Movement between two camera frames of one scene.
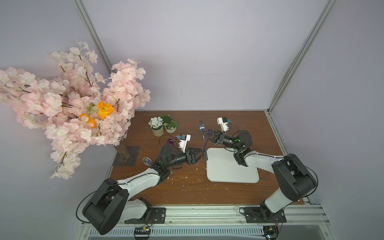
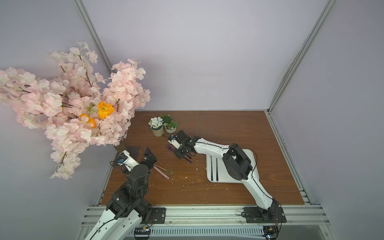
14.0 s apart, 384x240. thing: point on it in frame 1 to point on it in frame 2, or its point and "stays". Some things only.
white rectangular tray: [222, 166] stays
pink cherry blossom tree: [75, 105] stays
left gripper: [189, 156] to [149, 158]
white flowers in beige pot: [156, 126] stays
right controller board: [270, 232] stays
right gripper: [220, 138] to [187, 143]
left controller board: [142, 233] stays
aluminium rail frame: [304, 222] stays
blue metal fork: [202, 126] to [211, 170]
